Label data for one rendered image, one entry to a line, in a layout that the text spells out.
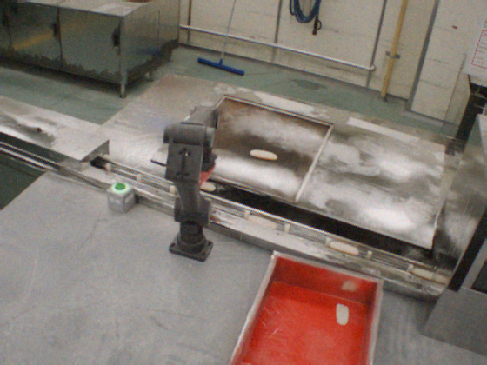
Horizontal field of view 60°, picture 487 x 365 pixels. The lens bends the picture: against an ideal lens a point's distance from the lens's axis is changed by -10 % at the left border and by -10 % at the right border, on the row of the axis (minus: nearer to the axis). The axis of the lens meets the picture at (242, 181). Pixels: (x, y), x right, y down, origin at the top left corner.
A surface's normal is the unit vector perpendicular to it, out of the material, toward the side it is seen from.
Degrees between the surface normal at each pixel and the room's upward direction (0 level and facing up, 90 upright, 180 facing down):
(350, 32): 90
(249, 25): 90
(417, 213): 10
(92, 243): 0
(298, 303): 0
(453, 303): 90
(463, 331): 90
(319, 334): 0
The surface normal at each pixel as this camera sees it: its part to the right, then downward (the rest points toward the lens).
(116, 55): -0.39, 0.48
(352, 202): 0.03, -0.73
